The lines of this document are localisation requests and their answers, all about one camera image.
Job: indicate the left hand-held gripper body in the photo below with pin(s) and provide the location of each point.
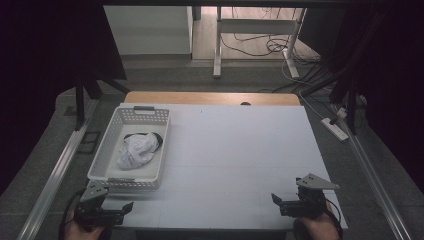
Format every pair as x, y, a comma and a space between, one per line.
90, 213

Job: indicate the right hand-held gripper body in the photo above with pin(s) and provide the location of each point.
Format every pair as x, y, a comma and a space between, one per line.
308, 206

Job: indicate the white plastic basket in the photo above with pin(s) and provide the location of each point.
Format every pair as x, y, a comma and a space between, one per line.
110, 156

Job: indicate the white garment with black trim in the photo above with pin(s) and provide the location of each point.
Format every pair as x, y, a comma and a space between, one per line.
138, 150

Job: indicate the person's left hand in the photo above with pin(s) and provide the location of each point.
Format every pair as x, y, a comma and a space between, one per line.
83, 234

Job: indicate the person's right hand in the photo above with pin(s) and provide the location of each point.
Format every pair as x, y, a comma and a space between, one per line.
321, 228

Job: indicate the white power strip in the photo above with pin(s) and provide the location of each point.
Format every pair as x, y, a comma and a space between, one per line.
334, 129

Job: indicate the white plug adapter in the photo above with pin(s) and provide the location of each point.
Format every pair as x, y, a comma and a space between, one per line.
341, 112

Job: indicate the black metal stand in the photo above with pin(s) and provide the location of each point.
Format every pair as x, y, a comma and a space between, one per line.
80, 103
351, 106

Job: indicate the wooden table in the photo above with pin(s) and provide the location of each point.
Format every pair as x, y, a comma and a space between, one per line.
200, 98

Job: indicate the dark curtain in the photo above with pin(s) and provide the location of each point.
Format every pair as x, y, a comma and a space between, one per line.
390, 66
43, 66

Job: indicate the white cabinet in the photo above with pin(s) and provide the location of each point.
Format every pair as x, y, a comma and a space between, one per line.
148, 30

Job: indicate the aluminium rail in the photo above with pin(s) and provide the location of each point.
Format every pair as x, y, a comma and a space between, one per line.
55, 173
373, 180

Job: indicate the white desk frame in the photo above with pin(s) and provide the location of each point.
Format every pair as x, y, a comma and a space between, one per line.
256, 26

